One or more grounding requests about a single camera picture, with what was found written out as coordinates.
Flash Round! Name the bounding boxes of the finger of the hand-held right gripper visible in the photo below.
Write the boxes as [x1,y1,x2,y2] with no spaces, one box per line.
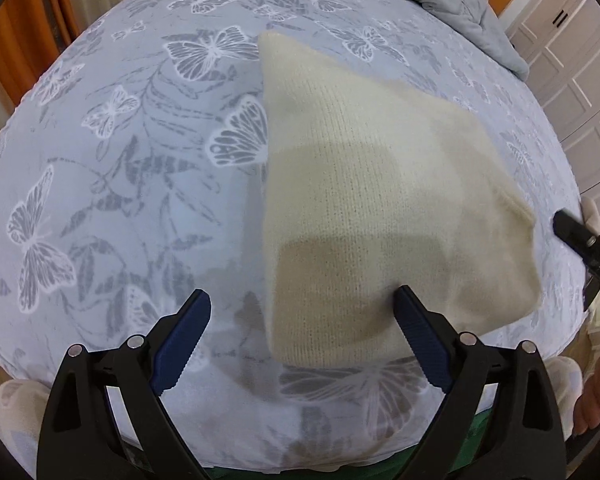
[552,209,600,312]

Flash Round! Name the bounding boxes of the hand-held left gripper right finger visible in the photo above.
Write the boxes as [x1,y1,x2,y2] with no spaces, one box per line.
[394,285,567,480]

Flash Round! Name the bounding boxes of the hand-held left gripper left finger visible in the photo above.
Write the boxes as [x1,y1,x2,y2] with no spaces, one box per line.
[36,289,212,480]

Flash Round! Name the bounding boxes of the cream knit sweater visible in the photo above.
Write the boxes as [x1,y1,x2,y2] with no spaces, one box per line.
[257,31,540,376]

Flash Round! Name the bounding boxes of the person's right hand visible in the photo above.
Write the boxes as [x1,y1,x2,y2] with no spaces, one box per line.
[573,332,600,436]

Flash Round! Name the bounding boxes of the white wardrobe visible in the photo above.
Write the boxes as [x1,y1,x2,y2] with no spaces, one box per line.
[499,0,600,196]

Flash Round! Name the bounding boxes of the butterfly printed bed sheet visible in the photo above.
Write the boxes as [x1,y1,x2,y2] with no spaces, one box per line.
[0,0,587,476]

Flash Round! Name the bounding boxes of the person's white trousers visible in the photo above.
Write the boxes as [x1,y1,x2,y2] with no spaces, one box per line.
[0,357,583,466]

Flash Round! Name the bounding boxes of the beige orange curtain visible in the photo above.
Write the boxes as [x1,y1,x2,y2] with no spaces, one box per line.
[0,0,81,108]

